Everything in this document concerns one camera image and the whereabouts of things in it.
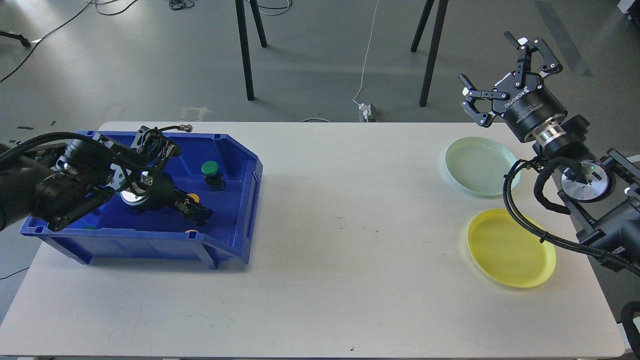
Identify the yellow push button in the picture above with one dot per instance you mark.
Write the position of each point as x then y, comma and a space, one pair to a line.
194, 197

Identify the black stand legs right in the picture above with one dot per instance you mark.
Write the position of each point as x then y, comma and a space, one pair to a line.
435, 42

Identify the light green plate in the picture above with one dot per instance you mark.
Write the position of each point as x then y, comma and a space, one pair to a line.
478, 165

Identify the black stand legs left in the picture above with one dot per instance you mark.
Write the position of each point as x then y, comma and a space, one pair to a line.
243, 36

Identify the blue plastic bin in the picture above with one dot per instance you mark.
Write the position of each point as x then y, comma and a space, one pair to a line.
160, 234

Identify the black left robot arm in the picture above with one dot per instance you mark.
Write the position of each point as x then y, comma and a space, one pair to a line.
60, 177

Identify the green push button right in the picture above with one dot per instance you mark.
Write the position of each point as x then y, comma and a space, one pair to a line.
213, 176

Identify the white power adapter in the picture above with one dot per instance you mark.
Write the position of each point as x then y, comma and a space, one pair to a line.
368, 113

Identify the black stand legs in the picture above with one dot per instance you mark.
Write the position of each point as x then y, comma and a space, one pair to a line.
243, 36
435, 42

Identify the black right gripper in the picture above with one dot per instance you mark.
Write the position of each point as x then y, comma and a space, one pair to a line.
525, 102

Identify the yellow plate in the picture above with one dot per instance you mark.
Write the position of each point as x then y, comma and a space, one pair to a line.
508, 253

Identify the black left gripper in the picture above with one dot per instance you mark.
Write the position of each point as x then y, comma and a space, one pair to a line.
155, 192

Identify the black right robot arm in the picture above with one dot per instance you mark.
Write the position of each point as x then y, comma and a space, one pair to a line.
600, 192

